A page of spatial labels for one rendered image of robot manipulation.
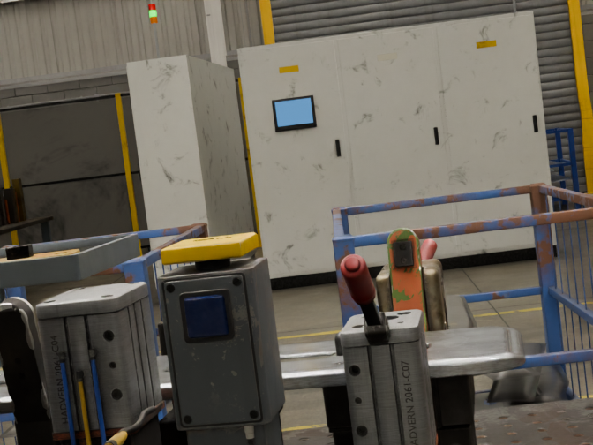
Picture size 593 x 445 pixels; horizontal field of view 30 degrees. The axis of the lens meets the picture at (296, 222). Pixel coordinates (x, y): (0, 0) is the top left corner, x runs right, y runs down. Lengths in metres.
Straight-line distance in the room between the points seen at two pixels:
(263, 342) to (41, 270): 0.16
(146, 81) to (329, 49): 1.51
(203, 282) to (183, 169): 8.32
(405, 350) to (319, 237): 8.15
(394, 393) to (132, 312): 0.25
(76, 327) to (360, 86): 8.12
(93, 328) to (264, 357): 0.23
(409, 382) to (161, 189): 8.25
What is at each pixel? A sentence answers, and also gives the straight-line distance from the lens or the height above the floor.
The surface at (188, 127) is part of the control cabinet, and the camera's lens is 9.08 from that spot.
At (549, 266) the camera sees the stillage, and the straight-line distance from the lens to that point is 4.20.
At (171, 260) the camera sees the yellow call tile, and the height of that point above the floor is 1.15.
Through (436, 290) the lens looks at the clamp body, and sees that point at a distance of 1.27.
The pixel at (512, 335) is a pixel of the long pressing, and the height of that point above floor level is 1.00.
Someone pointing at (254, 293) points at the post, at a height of 1.12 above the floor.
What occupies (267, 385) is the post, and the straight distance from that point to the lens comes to 0.80.
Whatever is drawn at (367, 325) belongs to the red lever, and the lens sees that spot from 0.91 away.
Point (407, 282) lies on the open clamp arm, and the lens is 1.26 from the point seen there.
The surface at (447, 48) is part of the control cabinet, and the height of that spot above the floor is 1.79.
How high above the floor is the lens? 1.23
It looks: 4 degrees down
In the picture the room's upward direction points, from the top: 7 degrees counter-clockwise
